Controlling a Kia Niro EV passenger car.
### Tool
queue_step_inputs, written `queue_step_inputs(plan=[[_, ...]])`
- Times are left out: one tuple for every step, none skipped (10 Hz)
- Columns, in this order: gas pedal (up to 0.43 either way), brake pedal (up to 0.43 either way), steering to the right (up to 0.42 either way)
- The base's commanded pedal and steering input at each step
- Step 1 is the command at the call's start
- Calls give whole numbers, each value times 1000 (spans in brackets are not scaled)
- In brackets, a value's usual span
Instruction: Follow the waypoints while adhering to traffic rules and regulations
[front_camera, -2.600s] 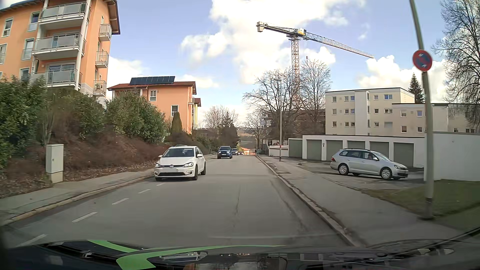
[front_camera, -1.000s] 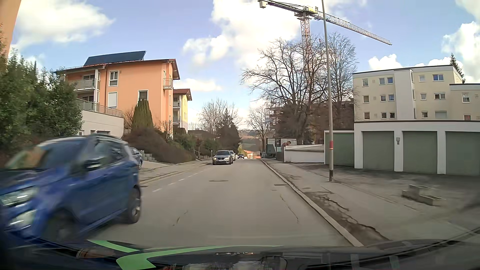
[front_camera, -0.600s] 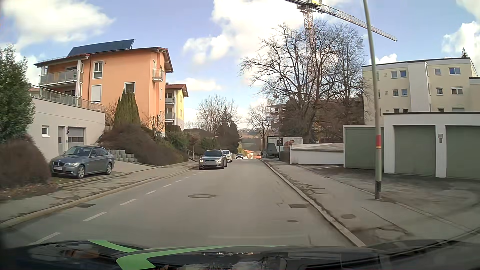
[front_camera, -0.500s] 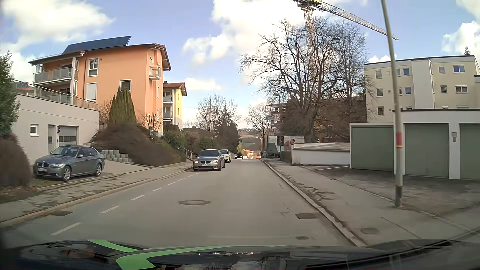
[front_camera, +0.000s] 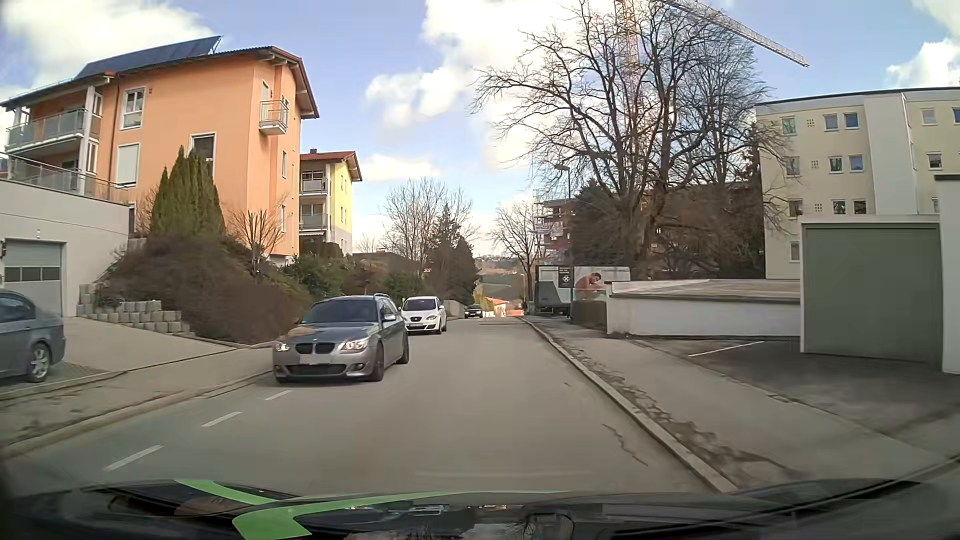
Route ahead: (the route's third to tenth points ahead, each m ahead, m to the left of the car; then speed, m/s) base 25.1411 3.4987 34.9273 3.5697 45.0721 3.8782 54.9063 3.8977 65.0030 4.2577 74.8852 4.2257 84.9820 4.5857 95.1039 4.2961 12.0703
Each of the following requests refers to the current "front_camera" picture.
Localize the brown shrub bank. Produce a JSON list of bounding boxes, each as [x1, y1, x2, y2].
[[96, 232, 312, 346]]

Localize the small bare tree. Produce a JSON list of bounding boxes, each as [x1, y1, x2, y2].
[[227, 204, 286, 273]]

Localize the grey estate car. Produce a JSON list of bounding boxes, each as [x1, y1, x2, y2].
[[271, 293, 411, 384]]

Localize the construction crane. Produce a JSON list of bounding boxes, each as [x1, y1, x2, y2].
[[613, 0, 810, 76]]

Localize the stone block retaining wall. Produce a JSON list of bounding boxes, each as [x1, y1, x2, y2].
[[76, 282, 195, 336]]

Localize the large bare tree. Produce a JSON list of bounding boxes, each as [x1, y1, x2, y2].
[[471, 0, 789, 280]]

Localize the yellow apartment building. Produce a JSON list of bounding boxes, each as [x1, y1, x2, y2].
[[298, 148, 363, 258]]

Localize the grey pavement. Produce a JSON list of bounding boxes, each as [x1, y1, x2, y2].
[[0, 346, 274, 460], [521, 315, 948, 494]]

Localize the dark conifer tree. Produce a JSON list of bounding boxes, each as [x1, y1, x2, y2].
[[426, 207, 481, 304]]

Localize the grey parked car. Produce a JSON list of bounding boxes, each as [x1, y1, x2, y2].
[[0, 289, 67, 384]]

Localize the grey garage with terrace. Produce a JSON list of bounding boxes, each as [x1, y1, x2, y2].
[[0, 153, 132, 319]]

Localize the orange apartment building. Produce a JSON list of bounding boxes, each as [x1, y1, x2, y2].
[[0, 36, 321, 267]]

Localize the car's own bonnet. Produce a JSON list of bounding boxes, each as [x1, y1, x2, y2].
[[0, 459, 960, 540]]

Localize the conifer bush group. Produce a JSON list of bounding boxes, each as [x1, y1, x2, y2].
[[147, 145, 228, 240]]

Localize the green bushes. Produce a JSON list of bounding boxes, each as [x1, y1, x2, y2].
[[285, 252, 436, 304]]

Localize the green garage door building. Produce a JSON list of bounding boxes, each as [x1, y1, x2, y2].
[[798, 174, 960, 375]]

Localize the street lamp post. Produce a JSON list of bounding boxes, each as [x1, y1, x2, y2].
[[553, 162, 575, 305]]

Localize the cream apartment building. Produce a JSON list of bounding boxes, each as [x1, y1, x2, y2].
[[754, 86, 960, 281]]

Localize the billboard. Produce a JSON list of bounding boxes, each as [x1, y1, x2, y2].
[[534, 264, 633, 315]]

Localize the asphalt forecourt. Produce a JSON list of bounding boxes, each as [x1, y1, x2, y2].
[[633, 336, 960, 455]]

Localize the white car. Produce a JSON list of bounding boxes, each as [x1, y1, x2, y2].
[[399, 295, 449, 336]]

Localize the building under scaffolding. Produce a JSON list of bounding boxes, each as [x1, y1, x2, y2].
[[532, 196, 577, 267]]

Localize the road markings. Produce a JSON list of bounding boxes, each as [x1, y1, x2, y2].
[[102, 388, 294, 473]]

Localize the low white garage building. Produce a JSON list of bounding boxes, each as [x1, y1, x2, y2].
[[605, 278, 802, 338]]

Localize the grey asphalt road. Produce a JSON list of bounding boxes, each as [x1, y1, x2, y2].
[[0, 315, 714, 498]]

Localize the paved driveway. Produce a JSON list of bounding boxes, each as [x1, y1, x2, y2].
[[0, 316, 241, 390]]

